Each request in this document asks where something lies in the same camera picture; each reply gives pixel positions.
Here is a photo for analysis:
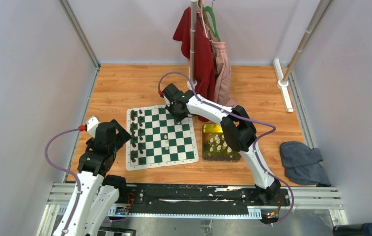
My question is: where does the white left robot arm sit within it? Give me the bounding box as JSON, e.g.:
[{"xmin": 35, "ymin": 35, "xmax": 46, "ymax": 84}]
[{"xmin": 52, "ymin": 116, "xmax": 131, "ymax": 236}]

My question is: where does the pink hanging garment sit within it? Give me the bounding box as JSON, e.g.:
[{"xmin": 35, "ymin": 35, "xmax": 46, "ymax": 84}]
[{"xmin": 198, "ymin": 0, "xmax": 237, "ymax": 107}]

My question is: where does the green clothes hanger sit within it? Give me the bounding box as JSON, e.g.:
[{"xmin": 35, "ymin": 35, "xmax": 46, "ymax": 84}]
[{"xmin": 202, "ymin": 0, "xmax": 221, "ymax": 42}]

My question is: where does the yellow tray of white pieces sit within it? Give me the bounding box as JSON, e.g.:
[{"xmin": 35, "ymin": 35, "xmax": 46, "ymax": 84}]
[{"xmin": 201, "ymin": 123, "xmax": 241, "ymax": 162}]

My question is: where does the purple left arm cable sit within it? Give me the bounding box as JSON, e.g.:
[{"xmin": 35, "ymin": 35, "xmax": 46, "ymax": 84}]
[{"xmin": 44, "ymin": 125, "xmax": 87, "ymax": 236}]

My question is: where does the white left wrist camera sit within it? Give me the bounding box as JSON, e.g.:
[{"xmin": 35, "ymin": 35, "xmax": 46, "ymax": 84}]
[{"xmin": 86, "ymin": 116, "xmax": 101, "ymax": 138}]

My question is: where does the grey cloth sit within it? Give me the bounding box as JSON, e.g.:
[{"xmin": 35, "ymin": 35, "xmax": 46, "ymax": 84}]
[{"xmin": 279, "ymin": 141, "xmax": 331, "ymax": 187}]

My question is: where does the white clothes rack pole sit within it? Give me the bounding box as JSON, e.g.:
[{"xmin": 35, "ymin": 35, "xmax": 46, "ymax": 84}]
[{"xmin": 187, "ymin": 0, "xmax": 198, "ymax": 89}]

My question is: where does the green white chess board mat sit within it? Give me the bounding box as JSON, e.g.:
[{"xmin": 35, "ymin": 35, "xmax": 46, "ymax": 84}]
[{"xmin": 125, "ymin": 105, "xmax": 199, "ymax": 171}]

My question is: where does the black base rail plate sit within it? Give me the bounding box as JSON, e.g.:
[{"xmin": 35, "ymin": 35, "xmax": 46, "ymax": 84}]
[{"xmin": 116, "ymin": 183, "xmax": 291, "ymax": 215}]

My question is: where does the white rack foot right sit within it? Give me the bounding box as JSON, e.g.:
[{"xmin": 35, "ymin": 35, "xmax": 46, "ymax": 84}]
[{"xmin": 273, "ymin": 58, "xmax": 294, "ymax": 113}]

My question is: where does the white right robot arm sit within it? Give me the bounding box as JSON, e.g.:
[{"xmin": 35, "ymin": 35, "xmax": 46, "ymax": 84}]
[{"xmin": 158, "ymin": 84, "xmax": 281, "ymax": 206}]

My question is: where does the red hanging garment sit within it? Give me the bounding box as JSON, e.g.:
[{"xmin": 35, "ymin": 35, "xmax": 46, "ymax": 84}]
[{"xmin": 172, "ymin": 6, "xmax": 216, "ymax": 123}]

